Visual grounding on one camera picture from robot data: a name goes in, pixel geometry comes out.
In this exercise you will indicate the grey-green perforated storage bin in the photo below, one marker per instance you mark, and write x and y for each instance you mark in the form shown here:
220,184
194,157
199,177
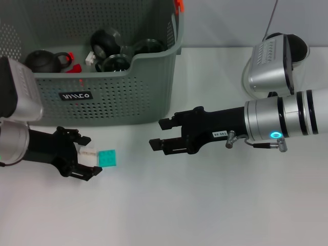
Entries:
115,102

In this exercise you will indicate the teal building brick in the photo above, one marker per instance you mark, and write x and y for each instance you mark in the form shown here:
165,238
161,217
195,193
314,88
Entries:
107,159

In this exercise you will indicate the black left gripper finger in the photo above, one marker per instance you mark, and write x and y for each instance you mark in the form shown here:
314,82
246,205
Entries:
87,171
82,139

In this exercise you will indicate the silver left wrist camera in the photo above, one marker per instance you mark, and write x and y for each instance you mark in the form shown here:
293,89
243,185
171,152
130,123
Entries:
23,92

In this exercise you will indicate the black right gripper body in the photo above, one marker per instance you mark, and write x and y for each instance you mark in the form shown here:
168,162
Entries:
215,123

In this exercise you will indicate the dark clay teapot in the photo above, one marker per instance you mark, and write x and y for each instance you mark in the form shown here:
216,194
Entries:
41,61

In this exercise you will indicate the small red brick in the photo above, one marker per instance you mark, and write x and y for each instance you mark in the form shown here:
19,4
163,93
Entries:
71,56

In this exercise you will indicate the white building brick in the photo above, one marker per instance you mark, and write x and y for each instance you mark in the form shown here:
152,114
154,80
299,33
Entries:
88,155
89,58

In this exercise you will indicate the dark red brick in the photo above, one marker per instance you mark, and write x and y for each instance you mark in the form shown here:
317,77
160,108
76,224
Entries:
75,68

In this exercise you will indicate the large bright red brick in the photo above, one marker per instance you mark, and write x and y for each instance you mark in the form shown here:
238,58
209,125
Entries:
81,82

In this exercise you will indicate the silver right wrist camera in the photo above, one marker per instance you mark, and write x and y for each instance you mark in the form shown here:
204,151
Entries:
266,74

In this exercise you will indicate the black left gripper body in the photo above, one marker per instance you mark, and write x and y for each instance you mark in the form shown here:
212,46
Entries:
51,148

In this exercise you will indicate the glass teacup with black base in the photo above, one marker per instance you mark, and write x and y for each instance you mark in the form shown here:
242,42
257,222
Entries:
103,42
148,47
114,64

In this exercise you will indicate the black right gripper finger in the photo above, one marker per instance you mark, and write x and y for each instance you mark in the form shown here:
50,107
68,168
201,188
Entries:
165,123
156,144

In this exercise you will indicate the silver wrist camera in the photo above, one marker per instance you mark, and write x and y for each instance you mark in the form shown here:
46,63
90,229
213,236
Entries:
23,92
266,74

